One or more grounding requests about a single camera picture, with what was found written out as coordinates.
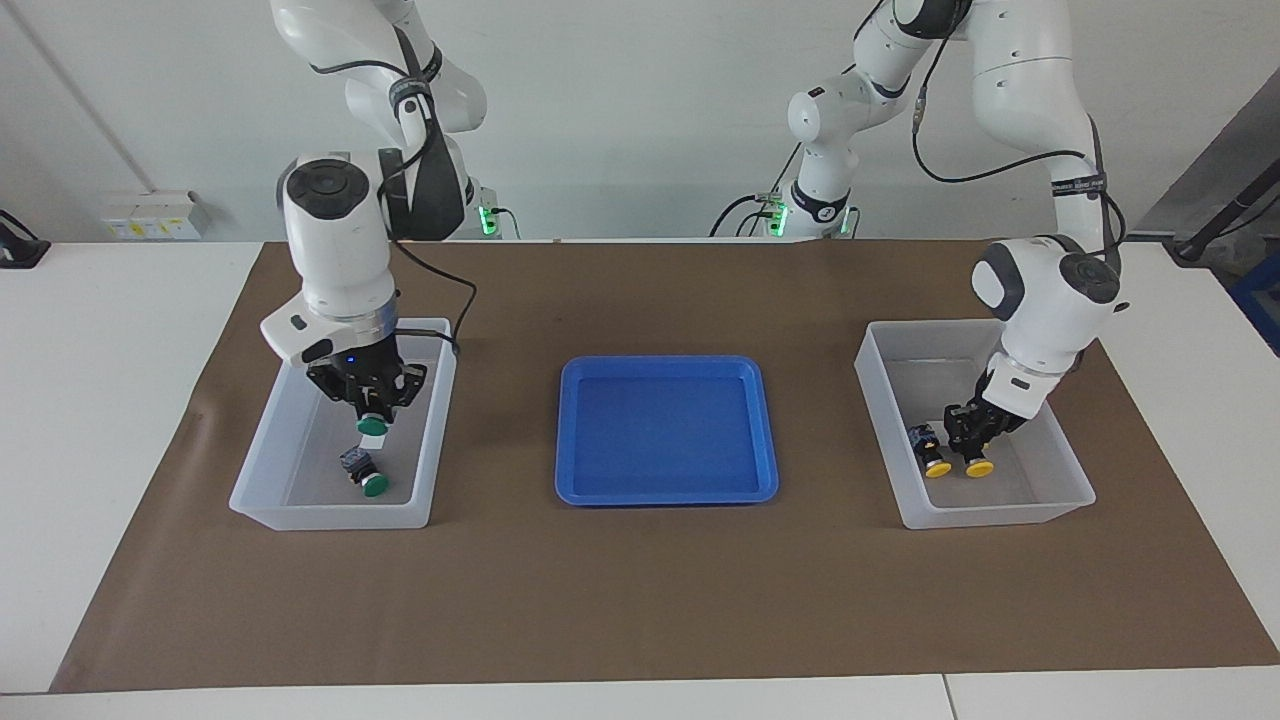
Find black slanted pole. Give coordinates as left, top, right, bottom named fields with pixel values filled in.
left=1174, top=184, right=1280, bottom=264

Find translucent white plastic box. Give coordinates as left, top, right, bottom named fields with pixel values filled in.
left=229, top=318, right=458, bottom=531
left=855, top=320, right=1097, bottom=530

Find white wall socket box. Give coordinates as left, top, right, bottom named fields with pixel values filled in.
left=99, top=189, right=212, bottom=242

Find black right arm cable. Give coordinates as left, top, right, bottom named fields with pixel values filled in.
left=310, top=30, right=480, bottom=357

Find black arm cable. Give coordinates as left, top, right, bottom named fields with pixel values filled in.
left=310, top=30, right=480, bottom=357
left=909, top=0, right=1128, bottom=253

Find black flat desk object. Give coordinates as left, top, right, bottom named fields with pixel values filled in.
left=0, top=209, right=52, bottom=270

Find blue crate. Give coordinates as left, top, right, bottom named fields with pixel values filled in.
left=1229, top=254, right=1280, bottom=357

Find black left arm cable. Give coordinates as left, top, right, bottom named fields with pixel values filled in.
left=909, top=0, right=1128, bottom=253

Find blue plastic tray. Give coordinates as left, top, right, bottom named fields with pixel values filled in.
left=555, top=355, right=780, bottom=507

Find brown paper table mat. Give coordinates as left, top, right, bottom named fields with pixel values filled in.
left=50, top=238, right=1280, bottom=694

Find black base power cables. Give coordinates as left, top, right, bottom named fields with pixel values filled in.
left=709, top=140, right=803, bottom=239

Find grey wall conduit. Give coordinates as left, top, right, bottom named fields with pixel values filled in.
left=18, top=0, right=153, bottom=193

